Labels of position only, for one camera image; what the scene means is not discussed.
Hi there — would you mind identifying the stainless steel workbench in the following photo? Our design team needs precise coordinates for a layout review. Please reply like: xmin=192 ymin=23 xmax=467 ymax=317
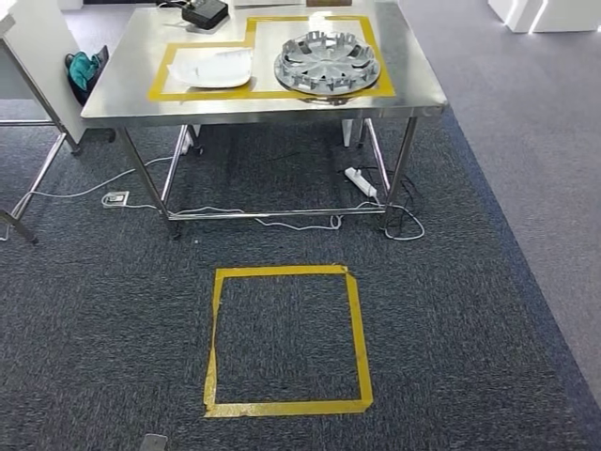
xmin=80 ymin=0 xmax=449 ymax=241

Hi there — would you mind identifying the stainless steel table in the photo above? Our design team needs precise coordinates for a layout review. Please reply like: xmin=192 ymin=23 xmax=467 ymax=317
xmin=0 ymin=12 xmax=81 ymax=245

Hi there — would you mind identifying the yellow L-shaped tape outline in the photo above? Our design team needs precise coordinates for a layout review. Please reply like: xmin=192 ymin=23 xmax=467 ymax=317
xmin=147 ymin=13 xmax=396 ymax=102

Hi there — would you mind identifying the white floor cable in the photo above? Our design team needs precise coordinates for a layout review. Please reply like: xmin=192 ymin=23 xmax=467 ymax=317
xmin=0 ymin=155 xmax=174 ymax=242
xmin=126 ymin=202 xmax=346 ymax=233
xmin=328 ymin=198 xmax=426 ymax=242

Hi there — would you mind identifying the teal and black bag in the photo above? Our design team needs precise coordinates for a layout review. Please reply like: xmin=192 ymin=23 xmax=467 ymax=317
xmin=65 ymin=45 xmax=110 ymax=107

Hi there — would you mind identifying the white power strip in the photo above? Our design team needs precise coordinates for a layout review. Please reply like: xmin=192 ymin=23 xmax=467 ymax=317
xmin=345 ymin=165 xmax=378 ymax=200

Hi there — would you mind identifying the white plastic shell part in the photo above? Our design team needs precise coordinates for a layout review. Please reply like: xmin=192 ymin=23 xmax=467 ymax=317
xmin=167 ymin=48 xmax=254 ymax=89

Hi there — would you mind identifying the black remote controller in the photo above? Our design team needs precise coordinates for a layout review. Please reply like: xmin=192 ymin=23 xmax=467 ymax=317
xmin=182 ymin=0 xmax=230 ymax=31

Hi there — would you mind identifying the white stepped platform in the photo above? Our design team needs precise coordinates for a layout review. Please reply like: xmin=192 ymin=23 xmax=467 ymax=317
xmin=487 ymin=0 xmax=601 ymax=36

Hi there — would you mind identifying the grey plastic wheel cover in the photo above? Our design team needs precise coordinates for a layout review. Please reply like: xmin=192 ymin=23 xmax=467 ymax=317
xmin=274 ymin=29 xmax=382 ymax=100

